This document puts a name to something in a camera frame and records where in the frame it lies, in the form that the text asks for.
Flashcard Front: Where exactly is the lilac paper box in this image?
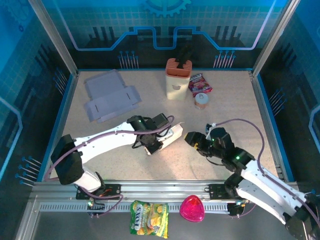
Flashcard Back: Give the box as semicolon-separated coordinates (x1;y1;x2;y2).
83;69;143;123

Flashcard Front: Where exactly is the small pull-tab can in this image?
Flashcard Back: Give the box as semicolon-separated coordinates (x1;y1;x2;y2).
194;92;210;110

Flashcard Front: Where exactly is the beige knife block orange top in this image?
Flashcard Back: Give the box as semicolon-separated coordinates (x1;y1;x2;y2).
164;57;193;101

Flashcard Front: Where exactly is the red purple candy packet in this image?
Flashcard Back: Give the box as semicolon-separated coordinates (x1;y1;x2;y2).
188;73;213;98

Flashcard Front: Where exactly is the small black circuit board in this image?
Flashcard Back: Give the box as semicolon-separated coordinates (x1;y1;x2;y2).
226;201;247;218
86;199;106;218

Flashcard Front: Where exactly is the pink heart-shaped container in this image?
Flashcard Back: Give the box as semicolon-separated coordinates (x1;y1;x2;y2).
179;194;206;223

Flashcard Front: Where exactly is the green yellow candy bag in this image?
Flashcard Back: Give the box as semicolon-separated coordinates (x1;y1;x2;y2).
129;199;170;239

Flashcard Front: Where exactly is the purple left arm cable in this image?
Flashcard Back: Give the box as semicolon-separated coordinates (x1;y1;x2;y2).
44;114;176;216

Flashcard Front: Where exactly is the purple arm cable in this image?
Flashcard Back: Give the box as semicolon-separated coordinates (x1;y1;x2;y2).
44;114;176;216
212;118;320;227

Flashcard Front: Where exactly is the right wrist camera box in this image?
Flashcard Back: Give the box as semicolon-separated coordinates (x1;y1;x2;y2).
205;122;218;135

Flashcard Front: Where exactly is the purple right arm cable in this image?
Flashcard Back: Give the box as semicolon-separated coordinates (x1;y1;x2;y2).
212;118;320;227

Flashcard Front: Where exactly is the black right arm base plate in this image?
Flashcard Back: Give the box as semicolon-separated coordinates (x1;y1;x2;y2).
208;183;251;200

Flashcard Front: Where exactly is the aluminium table rail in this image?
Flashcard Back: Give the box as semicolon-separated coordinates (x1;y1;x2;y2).
29;180;301;204

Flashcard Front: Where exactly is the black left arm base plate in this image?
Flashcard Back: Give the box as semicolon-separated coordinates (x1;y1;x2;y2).
75;183;122;201

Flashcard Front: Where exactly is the black knife handle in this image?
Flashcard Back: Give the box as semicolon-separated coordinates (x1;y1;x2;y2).
176;44;192;69

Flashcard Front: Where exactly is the slotted grey cable duct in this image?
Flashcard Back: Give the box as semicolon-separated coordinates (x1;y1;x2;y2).
39;202;232;213

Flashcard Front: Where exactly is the aluminium frame post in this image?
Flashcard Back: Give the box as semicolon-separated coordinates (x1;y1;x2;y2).
27;0;80;79
251;0;294;77

